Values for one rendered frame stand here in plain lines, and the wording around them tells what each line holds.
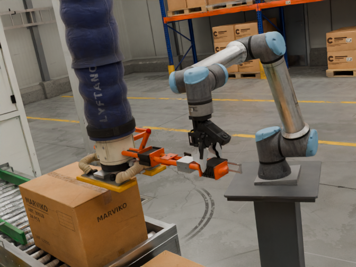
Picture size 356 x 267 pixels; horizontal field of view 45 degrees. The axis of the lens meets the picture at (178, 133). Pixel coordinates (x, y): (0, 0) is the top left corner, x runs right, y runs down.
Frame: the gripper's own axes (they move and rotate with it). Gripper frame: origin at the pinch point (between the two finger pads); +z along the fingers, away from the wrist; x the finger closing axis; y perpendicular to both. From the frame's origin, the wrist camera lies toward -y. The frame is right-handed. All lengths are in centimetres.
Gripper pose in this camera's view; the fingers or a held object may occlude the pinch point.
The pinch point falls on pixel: (213, 166)
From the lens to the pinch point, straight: 162.4
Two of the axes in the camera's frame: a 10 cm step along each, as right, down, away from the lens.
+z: 1.5, 9.5, 2.7
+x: -6.9, 3.0, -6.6
